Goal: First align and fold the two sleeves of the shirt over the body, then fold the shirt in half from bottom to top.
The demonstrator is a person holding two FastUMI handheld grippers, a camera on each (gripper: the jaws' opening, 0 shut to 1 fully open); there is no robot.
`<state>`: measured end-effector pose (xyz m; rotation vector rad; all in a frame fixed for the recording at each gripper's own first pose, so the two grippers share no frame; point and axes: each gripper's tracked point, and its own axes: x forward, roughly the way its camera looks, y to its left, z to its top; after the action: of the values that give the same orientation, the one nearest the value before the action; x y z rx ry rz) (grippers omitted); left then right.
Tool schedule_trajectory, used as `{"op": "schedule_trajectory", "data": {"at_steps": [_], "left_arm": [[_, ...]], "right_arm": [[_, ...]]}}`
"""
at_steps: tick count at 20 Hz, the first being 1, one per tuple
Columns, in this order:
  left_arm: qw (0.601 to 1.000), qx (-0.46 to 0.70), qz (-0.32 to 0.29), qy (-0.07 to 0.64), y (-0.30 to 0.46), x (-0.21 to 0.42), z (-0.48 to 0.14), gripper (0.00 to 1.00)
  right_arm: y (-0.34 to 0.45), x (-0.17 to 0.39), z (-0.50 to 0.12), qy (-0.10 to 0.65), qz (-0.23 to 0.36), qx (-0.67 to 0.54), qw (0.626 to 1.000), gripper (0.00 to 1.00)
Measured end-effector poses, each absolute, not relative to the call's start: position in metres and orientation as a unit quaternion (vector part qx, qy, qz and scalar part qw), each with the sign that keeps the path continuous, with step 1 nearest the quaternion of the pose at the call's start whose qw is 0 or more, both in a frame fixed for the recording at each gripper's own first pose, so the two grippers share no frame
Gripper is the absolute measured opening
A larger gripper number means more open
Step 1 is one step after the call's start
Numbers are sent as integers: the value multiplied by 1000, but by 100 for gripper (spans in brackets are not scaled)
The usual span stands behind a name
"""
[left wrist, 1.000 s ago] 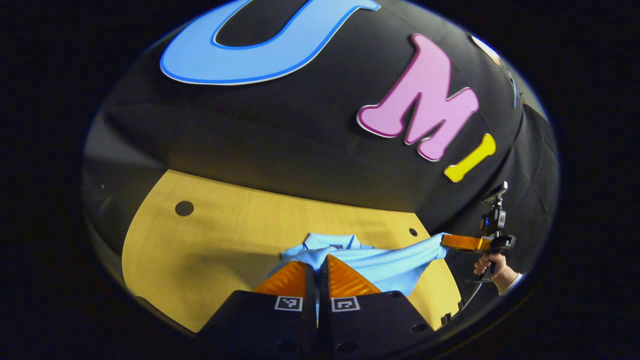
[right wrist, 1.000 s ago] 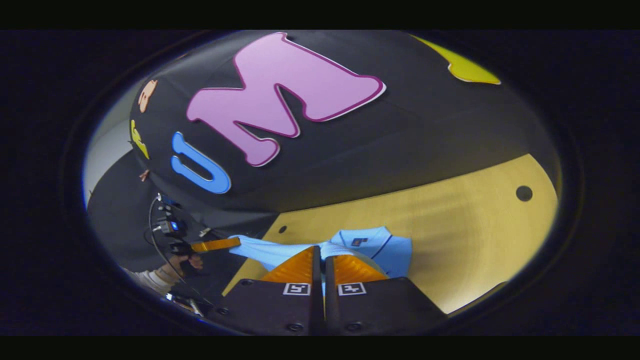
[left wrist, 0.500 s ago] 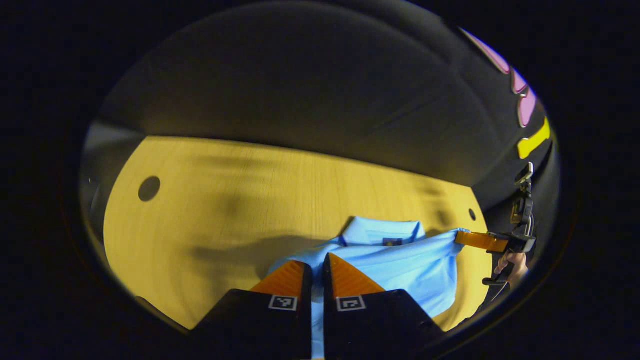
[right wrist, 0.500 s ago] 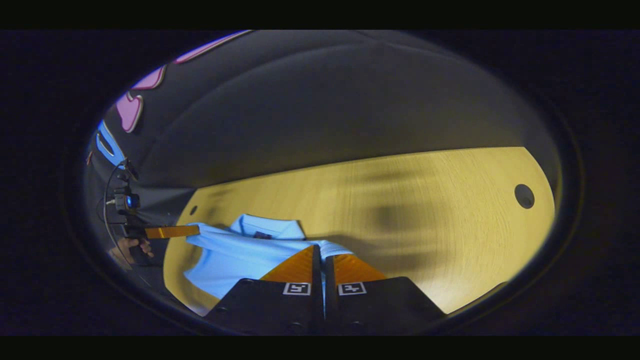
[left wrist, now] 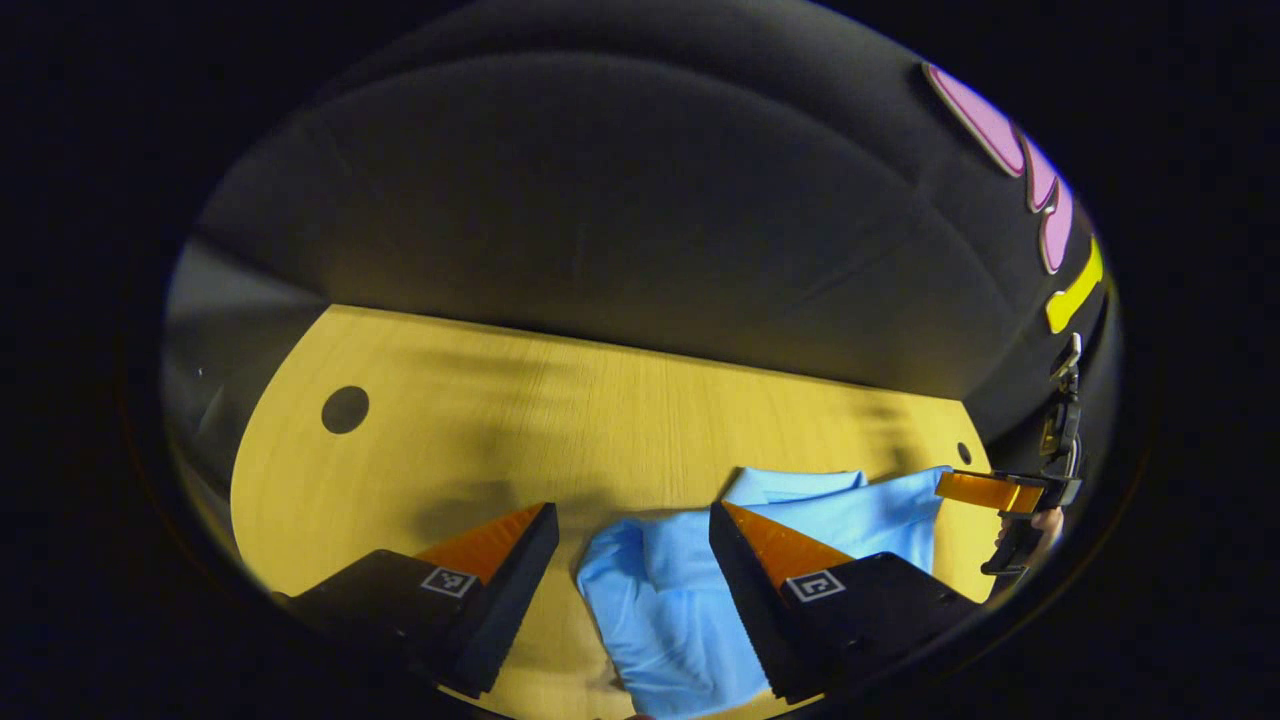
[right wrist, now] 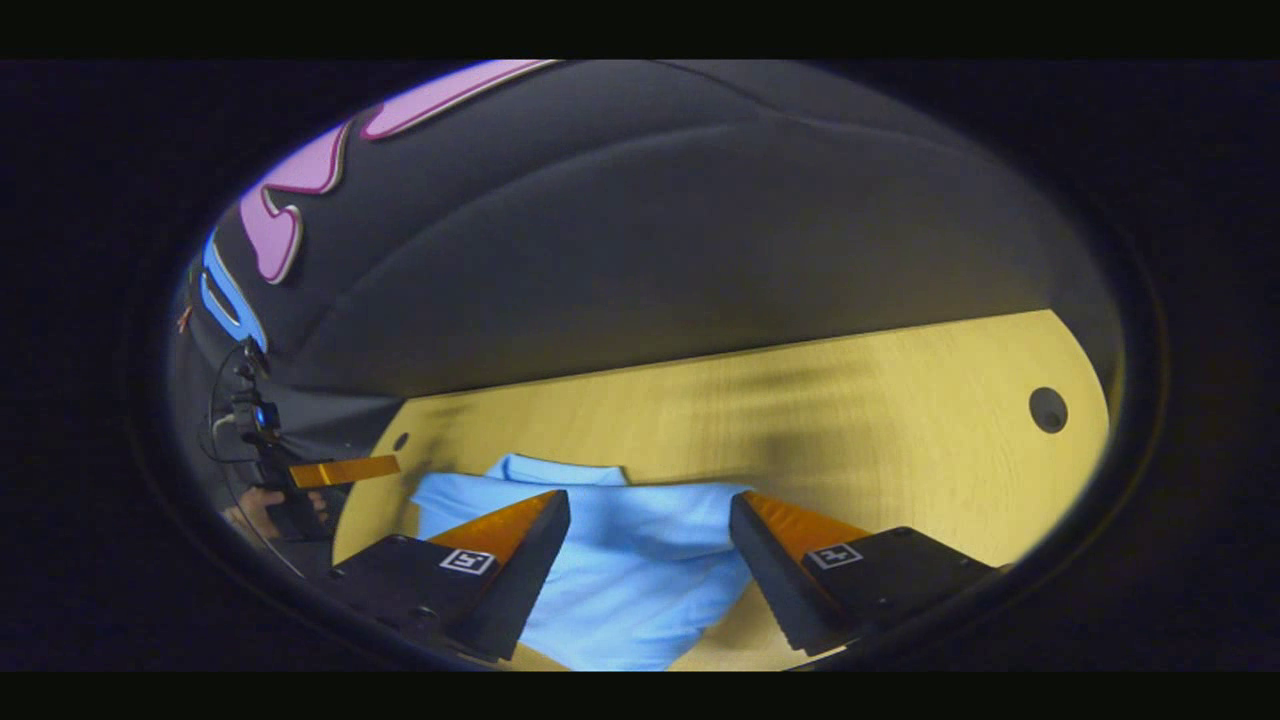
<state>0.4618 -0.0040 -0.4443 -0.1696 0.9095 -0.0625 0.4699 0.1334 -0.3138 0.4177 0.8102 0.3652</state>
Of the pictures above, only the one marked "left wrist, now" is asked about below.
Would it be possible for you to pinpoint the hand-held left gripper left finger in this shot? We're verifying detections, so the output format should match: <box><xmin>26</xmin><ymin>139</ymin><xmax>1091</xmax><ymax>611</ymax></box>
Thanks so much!
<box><xmin>272</xmin><ymin>502</ymin><xmax>561</xmax><ymax>699</ymax></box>

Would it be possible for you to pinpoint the black backdrop cloth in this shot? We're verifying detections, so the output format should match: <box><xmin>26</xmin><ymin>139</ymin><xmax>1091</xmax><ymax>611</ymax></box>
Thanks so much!
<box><xmin>160</xmin><ymin>0</ymin><xmax>1126</xmax><ymax>471</ymax></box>

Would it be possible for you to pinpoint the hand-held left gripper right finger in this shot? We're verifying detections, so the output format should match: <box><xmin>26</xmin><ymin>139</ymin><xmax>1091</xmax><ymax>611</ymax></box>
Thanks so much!
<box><xmin>708</xmin><ymin>500</ymin><xmax>986</xmax><ymax>706</ymax></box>

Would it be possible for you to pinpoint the light blue T-shirt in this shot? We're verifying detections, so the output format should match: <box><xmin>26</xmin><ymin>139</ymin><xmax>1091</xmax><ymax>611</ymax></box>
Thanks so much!
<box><xmin>575</xmin><ymin>465</ymin><xmax>956</xmax><ymax>720</ymax></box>

